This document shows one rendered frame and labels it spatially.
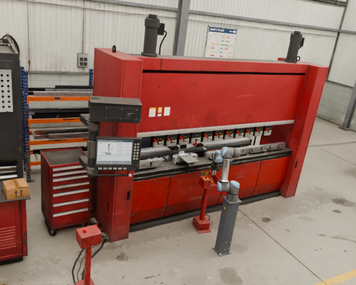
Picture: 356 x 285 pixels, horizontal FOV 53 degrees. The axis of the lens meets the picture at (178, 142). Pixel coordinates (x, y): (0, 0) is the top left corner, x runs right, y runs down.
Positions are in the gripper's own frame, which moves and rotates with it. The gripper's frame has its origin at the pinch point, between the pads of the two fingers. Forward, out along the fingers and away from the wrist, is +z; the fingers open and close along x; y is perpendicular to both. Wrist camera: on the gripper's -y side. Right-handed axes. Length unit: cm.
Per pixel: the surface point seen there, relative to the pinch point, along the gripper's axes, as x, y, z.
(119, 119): 147, -40, -99
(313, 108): -197, 57, -74
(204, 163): 0.7, 28.5, -1.2
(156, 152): 63, 57, -6
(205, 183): 12.6, -5.8, 8.9
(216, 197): -35, 30, 62
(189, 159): 31.1, 18.9, -14.7
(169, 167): 55, 25, -2
